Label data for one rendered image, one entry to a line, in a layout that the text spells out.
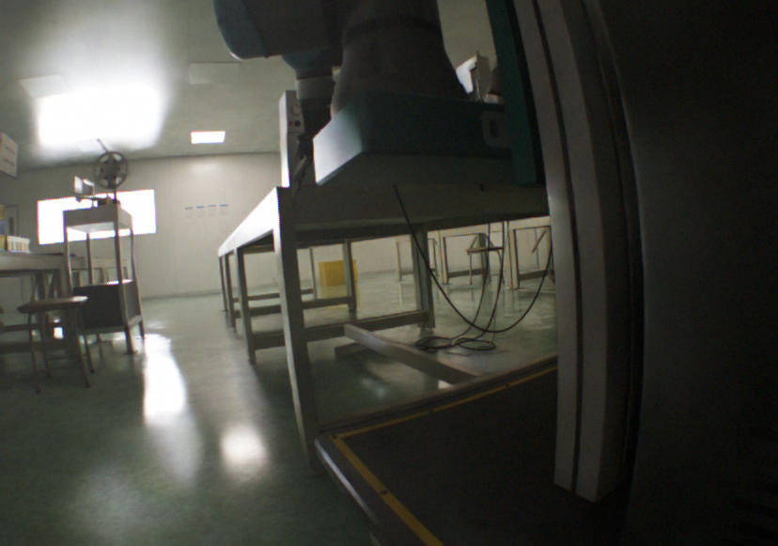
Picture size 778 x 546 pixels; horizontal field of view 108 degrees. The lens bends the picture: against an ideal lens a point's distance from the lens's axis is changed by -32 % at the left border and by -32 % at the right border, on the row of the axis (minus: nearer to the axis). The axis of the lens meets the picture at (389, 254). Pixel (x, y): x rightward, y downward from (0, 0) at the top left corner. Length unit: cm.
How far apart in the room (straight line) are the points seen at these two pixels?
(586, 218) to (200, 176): 840
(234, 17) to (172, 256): 804
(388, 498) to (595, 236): 33
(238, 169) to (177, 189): 132
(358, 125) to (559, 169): 18
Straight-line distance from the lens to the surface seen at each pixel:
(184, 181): 859
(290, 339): 99
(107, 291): 324
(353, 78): 42
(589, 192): 36
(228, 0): 50
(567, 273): 38
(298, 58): 69
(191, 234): 845
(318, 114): 82
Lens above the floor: 58
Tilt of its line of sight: 1 degrees down
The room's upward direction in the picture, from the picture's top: 5 degrees counter-clockwise
